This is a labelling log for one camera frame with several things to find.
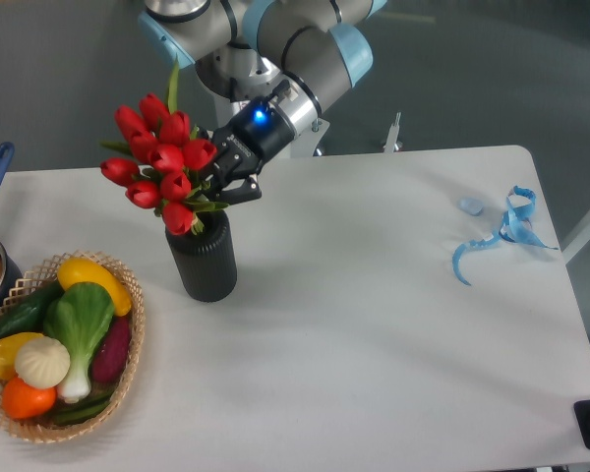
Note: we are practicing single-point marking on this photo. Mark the yellow bell pepper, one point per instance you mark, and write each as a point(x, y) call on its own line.
point(9, 348)

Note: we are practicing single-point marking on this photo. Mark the small light blue cap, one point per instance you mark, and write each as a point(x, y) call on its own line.
point(471, 206)

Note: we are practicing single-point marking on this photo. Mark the green bean pods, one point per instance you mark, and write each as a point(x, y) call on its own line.
point(82, 411)

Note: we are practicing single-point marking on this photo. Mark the red tulip bouquet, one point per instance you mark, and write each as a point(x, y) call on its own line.
point(159, 160)

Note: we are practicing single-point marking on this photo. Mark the purple sweet potato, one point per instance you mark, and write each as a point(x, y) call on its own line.
point(111, 357)

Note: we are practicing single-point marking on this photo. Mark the blue ribbon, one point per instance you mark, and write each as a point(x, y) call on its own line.
point(515, 228)

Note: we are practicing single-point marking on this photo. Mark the dark green cucumber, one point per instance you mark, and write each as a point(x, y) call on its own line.
point(28, 315)

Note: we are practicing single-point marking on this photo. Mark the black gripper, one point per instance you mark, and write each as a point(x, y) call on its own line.
point(252, 138)

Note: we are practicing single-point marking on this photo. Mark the white steamed bun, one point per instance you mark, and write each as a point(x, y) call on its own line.
point(42, 362)

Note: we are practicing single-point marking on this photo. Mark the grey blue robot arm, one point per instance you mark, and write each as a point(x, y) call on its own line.
point(314, 43)

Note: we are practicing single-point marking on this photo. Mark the black ribbed vase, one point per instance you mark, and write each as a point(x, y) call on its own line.
point(206, 262)

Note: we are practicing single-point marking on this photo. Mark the green bok choy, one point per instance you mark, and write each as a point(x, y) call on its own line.
point(79, 319)

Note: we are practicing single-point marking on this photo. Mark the woven bamboo basket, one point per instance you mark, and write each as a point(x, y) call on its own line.
point(40, 429)

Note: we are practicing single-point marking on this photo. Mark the orange fruit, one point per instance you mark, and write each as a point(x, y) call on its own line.
point(21, 401)

